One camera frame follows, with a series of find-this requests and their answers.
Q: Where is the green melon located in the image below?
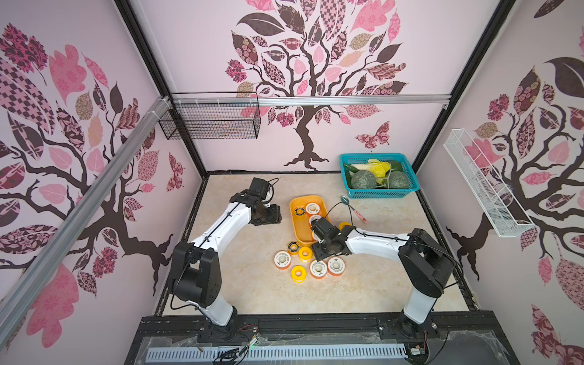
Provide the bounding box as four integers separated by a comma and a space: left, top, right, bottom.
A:
387, 170, 411, 189
351, 170, 377, 190

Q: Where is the spoon with pink handle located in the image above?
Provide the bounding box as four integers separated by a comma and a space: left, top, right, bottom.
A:
341, 196, 367, 224

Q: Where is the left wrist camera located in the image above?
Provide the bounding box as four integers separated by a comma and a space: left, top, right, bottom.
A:
249, 177, 274, 204

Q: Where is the white wire wall shelf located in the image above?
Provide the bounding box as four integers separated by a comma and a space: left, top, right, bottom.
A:
443, 129, 535, 238

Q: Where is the black wire wall basket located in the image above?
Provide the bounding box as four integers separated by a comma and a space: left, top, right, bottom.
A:
159, 91, 262, 140

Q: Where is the yellow plastic storage box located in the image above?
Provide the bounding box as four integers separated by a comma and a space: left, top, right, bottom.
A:
289, 196, 328, 246

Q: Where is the yellow tape roll centre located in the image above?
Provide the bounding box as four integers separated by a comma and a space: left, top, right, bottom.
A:
297, 246, 313, 262

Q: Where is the yellow tape roll bottom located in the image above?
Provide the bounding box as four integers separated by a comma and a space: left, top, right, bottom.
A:
290, 266, 307, 284

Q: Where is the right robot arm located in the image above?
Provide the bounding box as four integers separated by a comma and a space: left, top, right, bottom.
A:
311, 218, 456, 328

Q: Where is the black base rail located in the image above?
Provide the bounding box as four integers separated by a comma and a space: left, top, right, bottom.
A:
126, 311, 518, 364

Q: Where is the orange tape roll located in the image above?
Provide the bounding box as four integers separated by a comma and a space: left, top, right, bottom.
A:
274, 250, 291, 270
304, 202, 321, 216
310, 260, 328, 279
309, 214, 322, 225
327, 257, 346, 276

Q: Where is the green melon left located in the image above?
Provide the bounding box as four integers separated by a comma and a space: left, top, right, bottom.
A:
351, 170, 377, 190

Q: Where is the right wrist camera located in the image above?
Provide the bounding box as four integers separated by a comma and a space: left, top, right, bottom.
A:
311, 217, 339, 242

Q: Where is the green melon right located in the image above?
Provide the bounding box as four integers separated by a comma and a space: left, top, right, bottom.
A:
387, 170, 411, 189

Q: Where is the teal plastic basket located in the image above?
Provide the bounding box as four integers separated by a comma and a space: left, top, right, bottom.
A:
339, 153, 420, 199

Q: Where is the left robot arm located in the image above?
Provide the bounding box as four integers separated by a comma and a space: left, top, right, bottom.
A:
167, 187, 281, 327

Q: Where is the white slotted cable duct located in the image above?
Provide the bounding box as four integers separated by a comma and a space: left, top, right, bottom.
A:
144, 344, 407, 364

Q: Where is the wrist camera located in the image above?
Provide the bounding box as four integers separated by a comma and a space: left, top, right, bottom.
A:
311, 217, 339, 242
249, 177, 274, 204

